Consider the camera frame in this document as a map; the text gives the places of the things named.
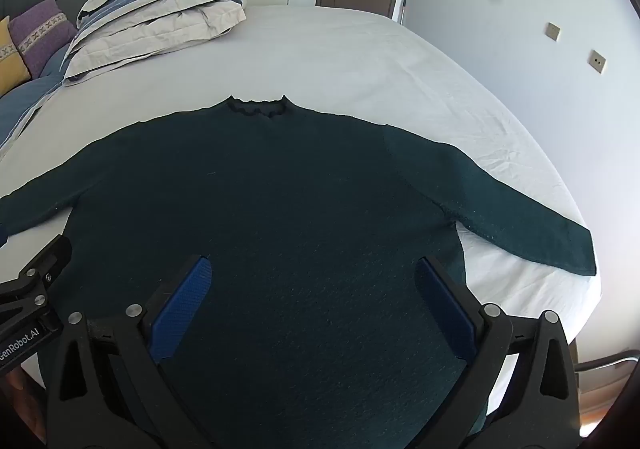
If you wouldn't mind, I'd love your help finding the blue blanket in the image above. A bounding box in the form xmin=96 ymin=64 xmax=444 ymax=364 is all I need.
xmin=0 ymin=46 xmax=71 ymax=160

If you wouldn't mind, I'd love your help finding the folded beige and blue duvet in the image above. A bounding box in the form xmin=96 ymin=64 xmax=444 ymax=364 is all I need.
xmin=64 ymin=0 xmax=249 ymax=86

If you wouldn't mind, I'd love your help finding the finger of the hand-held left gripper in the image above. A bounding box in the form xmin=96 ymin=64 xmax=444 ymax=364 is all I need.
xmin=0 ymin=234 xmax=73 ymax=325

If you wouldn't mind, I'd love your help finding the metal chair frame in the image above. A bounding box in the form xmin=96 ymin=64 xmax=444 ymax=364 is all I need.
xmin=574 ymin=350 xmax=640 ymax=377

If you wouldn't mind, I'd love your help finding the bed with white sheet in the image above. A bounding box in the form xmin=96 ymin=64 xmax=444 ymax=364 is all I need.
xmin=0 ymin=4 xmax=601 ymax=420

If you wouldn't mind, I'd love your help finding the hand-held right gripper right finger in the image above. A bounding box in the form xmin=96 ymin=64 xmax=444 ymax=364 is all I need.
xmin=415 ymin=256 xmax=581 ymax=449

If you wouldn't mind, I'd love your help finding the dark green sweater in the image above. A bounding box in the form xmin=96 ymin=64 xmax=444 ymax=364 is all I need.
xmin=0 ymin=95 xmax=598 ymax=449

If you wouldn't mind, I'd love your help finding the purple patterned pillow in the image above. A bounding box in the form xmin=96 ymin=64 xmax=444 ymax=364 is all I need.
xmin=7 ymin=0 xmax=78 ymax=79

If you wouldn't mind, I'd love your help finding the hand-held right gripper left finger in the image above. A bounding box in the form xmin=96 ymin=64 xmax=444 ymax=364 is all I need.
xmin=47 ymin=254 xmax=216 ymax=449

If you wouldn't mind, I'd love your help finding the yellow patterned pillow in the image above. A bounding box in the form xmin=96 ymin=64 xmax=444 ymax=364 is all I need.
xmin=0 ymin=15 xmax=32 ymax=97

